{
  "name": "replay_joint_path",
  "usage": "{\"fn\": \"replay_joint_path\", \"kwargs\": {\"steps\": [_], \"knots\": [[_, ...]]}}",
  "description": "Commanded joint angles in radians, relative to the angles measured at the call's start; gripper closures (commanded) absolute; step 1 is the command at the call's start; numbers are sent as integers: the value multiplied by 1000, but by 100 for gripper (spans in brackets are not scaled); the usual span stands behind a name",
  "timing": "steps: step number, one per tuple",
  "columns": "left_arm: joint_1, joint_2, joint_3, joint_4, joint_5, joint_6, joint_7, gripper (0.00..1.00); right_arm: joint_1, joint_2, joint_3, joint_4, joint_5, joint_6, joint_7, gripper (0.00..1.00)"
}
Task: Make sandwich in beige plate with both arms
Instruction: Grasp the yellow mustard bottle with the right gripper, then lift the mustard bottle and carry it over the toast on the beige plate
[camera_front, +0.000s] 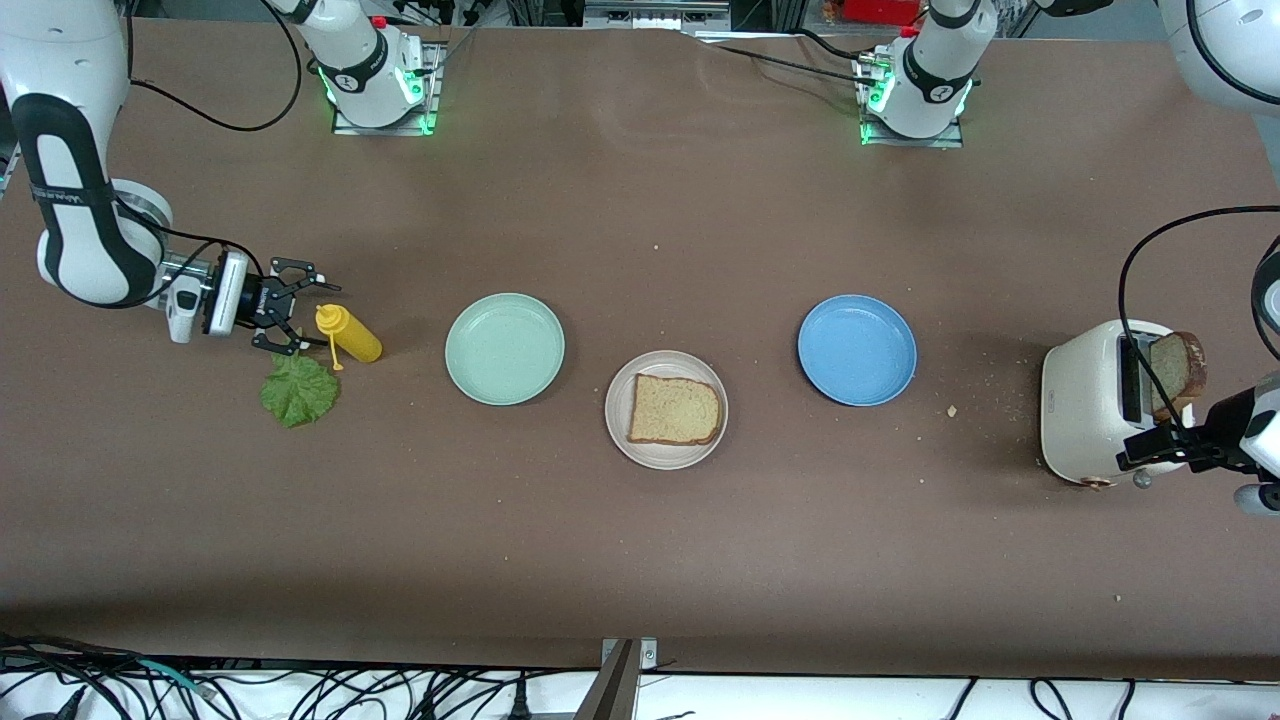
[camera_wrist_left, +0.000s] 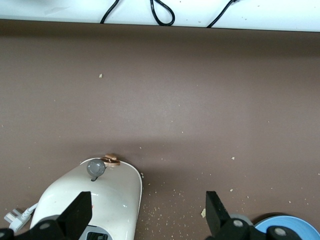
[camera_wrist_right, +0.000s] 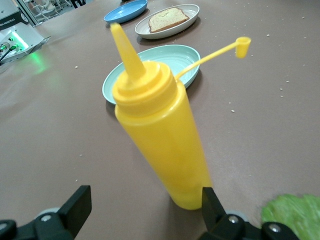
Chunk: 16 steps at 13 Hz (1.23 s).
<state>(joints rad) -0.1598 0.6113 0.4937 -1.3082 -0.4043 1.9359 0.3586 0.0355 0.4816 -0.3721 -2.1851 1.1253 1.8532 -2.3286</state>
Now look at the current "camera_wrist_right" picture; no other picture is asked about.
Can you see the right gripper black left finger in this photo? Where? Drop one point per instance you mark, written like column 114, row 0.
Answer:
column 75, row 212

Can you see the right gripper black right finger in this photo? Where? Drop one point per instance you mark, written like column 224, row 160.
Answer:
column 215, row 220

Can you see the green lettuce leaf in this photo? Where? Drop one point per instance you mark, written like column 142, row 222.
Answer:
column 295, row 215

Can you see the yellow squeeze bottle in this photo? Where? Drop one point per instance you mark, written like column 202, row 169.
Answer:
column 160, row 130

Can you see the brown toasted bread slice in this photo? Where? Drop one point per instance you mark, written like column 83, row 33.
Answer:
column 167, row 20

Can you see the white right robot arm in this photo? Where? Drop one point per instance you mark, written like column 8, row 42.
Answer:
column 12, row 15

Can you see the mint green plate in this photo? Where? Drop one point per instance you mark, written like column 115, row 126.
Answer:
column 162, row 55

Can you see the blue plate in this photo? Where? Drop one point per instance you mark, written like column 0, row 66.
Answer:
column 125, row 12

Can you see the beige plate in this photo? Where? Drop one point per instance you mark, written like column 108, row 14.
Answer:
column 192, row 12

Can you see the brown table cover sheet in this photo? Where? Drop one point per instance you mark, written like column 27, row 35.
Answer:
column 250, row 150

